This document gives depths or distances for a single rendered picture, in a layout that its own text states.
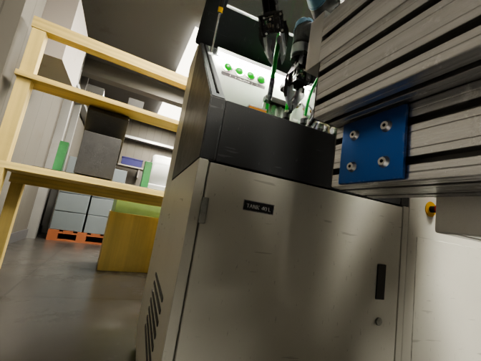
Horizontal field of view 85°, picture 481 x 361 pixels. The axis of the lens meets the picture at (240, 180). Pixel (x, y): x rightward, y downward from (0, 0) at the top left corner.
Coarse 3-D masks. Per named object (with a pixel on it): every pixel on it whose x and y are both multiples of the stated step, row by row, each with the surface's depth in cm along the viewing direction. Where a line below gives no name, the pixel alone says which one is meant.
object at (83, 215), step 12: (72, 168) 395; (120, 180) 460; (60, 192) 386; (60, 204) 385; (72, 204) 391; (84, 204) 398; (96, 204) 404; (108, 204) 411; (60, 216) 384; (72, 216) 390; (84, 216) 397; (96, 216) 403; (60, 228) 383; (72, 228) 389; (84, 228) 395; (96, 228) 402; (60, 240) 381; (72, 240) 389; (84, 240) 393
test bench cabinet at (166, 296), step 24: (192, 168) 68; (192, 192) 61; (168, 216) 97; (192, 216) 60; (168, 240) 83; (192, 240) 59; (168, 264) 72; (168, 288) 64; (168, 312) 58; (144, 336) 91; (168, 336) 55; (144, 360) 78; (168, 360) 55
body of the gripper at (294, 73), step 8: (296, 56) 98; (296, 64) 95; (304, 64) 95; (288, 72) 101; (296, 72) 94; (304, 72) 97; (288, 80) 99; (296, 80) 96; (304, 80) 96; (312, 80) 96; (296, 88) 101
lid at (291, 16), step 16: (208, 0) 110; (240, 0) 112; (256, 0) 113; (288, 0) 113; (304, 0) 114; (208, 16) 115; (224, 16) 116; (240, 16) 116; (256, 16) 118; (288, 16) 118; (304, 16) 119; (208, 32) 121; (224, 32) 121; (240, 32) 121; (256, 32) 122; (224, 48) 127; (240, 48) 127; (256, 48) 127; (272, 48) 128; (288, 48) 128; (288, 64) 135
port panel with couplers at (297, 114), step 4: (304, 100) 140; (304, 104) 140; (312, 104) 142; (296, 108) 138; (300, 108) 138; (308, 108) 140; (312, 108) 141; (292, 112) 136; (296, 112) 137; (300, 112) 138; (308, 112) 140; (292, 116) 136; (296, 116) 137; (300, 116) 138; (312, 116) 141; (292, 120) 136; (296, 120) 137
